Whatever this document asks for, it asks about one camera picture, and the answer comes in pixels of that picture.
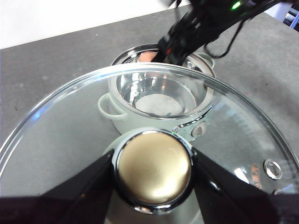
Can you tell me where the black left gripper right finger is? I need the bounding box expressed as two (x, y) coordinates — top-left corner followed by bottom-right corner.
(192, 149), (299, 224)

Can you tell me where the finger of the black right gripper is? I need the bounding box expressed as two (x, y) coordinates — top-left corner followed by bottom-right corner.
(167, 51), (189, 67)
(151, 45), (169, 63)

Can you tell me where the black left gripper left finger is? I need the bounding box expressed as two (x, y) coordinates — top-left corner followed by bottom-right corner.
(0, 150), (115, 224)

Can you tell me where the brown egg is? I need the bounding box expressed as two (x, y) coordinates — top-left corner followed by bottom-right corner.
(139, 52), (157, 63)

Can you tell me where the glass lid with green knob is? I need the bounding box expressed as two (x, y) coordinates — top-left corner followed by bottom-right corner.
(0, 63), (299, 224)

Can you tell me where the green electric cooking pot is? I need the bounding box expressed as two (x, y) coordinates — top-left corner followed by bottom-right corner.
(97, 42), (217, 143)

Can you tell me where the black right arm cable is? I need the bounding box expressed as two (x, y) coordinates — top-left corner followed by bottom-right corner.
(204, 17), (245, 59)

